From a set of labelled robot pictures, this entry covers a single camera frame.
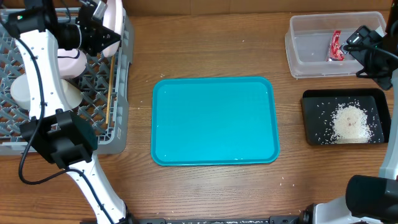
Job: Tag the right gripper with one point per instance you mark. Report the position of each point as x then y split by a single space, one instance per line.
357 40

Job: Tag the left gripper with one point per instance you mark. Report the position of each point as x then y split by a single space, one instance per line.
101 42

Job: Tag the large white plate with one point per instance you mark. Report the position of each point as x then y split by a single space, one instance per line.
114 20

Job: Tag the wooden chopstick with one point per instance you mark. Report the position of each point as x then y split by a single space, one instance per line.
110 88

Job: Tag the red sauce packet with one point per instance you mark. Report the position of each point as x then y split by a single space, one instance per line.
334 52

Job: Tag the small white bowl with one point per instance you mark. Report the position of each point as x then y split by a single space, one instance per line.
71 63

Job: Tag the white cup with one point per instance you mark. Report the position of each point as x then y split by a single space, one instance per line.
72 94

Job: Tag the pile of rice scraps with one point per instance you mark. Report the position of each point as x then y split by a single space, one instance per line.
349 121

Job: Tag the grey metal bowl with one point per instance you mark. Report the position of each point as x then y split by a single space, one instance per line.
20 92

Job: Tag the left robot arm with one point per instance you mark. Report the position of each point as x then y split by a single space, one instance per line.
59 135

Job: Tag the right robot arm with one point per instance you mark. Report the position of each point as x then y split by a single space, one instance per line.
367 199

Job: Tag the clear plastic waste bin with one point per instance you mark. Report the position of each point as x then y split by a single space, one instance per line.
308 37

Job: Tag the grey plastic dish rack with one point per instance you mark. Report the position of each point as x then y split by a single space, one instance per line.
93 84

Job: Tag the black plastic tray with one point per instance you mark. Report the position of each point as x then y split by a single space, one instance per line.
311 98

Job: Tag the teal serving tray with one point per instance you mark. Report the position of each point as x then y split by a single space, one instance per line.
214 121

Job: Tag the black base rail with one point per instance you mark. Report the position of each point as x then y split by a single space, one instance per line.
289 219

